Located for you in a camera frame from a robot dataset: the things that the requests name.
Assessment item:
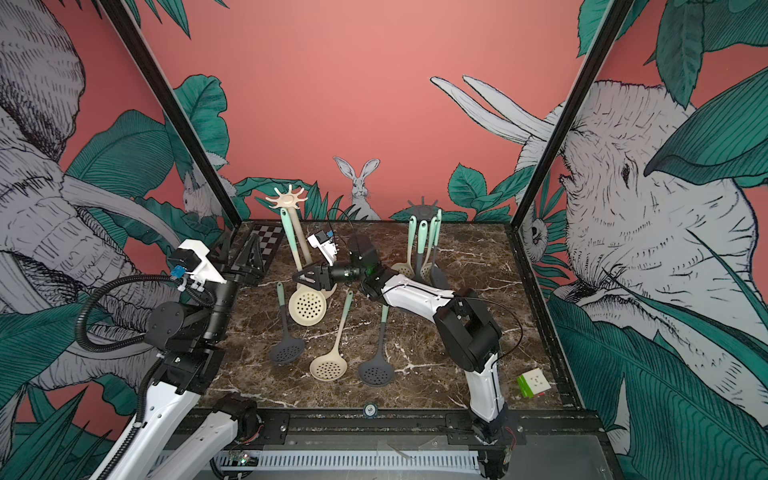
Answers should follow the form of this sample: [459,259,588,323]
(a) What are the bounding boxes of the beige skimmer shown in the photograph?
[310,290,354,382]
[279,207,327,327]
[391,215,417,278]
[420,216,440,283]

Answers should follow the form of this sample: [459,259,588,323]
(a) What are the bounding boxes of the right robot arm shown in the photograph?
[293,230,508,445]

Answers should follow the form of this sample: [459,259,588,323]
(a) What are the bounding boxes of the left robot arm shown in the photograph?
[75,230,265,479]

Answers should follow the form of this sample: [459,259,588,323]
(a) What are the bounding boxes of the beige utensil rack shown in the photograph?
[267,185,336,302]

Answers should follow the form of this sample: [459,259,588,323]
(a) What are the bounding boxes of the dark grey utensil rack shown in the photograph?
[407,196,448,289]

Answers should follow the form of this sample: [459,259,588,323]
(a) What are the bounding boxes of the checkerboard calibration board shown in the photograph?
[253,224,285,268]

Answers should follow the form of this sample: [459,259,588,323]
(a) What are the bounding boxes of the white perforated vent strip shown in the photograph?
[215,450,480,473]

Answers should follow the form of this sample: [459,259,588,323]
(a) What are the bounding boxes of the green white cube object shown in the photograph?
[517,368,552,398]

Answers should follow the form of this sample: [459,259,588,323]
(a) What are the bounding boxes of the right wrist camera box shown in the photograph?
[307,230,338,265]

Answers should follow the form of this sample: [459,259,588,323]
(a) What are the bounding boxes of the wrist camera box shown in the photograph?
[168,239,227,292]
[307,230,338,265]

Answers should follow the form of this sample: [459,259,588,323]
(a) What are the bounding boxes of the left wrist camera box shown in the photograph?
[168,239,227,292]

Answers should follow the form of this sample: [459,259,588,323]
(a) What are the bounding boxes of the small round rail knob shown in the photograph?
[363,403,378,418]

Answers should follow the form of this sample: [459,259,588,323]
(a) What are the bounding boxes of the black front rail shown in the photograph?
[179,407,607,448]

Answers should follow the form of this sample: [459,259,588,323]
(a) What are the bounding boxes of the left black frame post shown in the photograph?
[99,0,242,230]

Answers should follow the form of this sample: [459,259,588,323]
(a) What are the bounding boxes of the black frame post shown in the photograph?
[511,0,633,231]
[99,0,242,230]

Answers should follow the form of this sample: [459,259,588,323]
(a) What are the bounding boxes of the right black frame post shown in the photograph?
[511,0,633,231]

